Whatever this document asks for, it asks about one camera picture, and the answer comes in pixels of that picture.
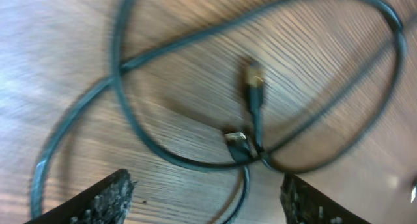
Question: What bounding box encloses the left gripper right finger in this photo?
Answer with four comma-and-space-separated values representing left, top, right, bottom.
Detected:
280, 174, 369, 224

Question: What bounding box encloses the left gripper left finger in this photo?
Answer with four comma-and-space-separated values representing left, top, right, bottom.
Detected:
27, 169, 136, 224

